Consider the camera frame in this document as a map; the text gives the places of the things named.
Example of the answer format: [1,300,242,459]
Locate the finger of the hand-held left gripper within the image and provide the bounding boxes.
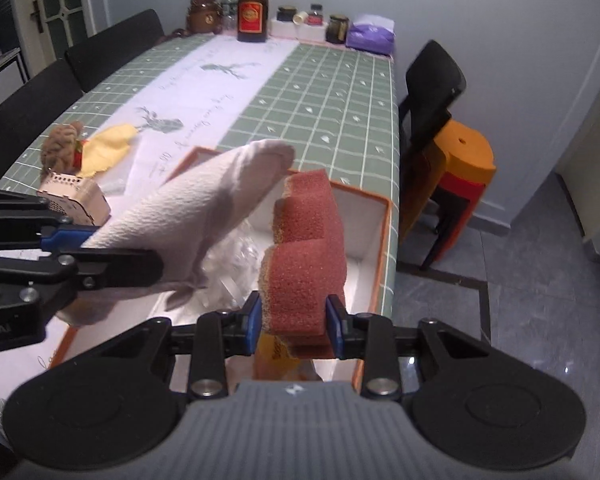
[0,187,101,252]
[0,249,164,313]

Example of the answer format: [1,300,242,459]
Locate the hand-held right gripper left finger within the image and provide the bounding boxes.
[87,292,261,400]

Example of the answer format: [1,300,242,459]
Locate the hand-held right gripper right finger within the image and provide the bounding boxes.
[327,294,511,401]

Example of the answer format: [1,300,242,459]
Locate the clear plastic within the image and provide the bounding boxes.
[202,225,263,313]

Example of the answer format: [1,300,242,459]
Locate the red sponge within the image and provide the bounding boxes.
[259,169,349,361]

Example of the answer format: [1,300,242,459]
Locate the clear plastic wrapper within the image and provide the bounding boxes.
[97,162,146,196]

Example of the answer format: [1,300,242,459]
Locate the white oval cloth mitt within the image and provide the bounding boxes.
[55,140,296,326]

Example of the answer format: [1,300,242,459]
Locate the brown plush toy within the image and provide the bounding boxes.
[40,121,86,178]

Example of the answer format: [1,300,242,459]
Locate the yellow cloth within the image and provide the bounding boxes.
[77,124,142,179]

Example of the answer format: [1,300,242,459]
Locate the orange cardboard box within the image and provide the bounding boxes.
[45,146,393,396]

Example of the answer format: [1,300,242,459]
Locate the wooden radio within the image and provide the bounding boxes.
[36,170,112,226]

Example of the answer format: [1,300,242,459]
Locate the black chair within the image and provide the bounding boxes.
[397,40,467,271]
[65,8,165,93]
[0,58,83,188]

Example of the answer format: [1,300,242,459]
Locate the white cabinet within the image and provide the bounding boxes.
[0,47,31,121]

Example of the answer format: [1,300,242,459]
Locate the red plastic stool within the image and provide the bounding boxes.
[400,145,486,266]

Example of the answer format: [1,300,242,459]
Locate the white printed table runner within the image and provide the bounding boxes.
[10,35,301,376]

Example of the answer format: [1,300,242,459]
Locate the green checked tablecloth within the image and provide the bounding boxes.
[0,35,398,461]

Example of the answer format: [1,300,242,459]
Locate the orange plastic stool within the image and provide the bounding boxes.
[430,120,497,201]

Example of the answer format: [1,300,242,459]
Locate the glass panel door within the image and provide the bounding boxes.
[17,0,111,68]

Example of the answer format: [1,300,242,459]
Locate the brown bear-shaped bottle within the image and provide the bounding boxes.
[167,0,224,38]

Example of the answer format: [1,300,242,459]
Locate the clear plastic water bottle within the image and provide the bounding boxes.
[220,0,239,31]

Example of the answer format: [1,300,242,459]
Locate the brown glass bottle red label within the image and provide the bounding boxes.
[237,0,269,43]

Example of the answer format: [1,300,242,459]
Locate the white box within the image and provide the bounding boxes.
[296,22,328,43]
[270,19,301,40]

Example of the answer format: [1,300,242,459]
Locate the purple tissue pack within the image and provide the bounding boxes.
[346,14,397,56]

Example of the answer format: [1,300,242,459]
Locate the dark glass jar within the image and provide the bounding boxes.
[326,14,350,44]

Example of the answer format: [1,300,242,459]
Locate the plain cream door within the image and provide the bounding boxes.
[555,45,600,261]

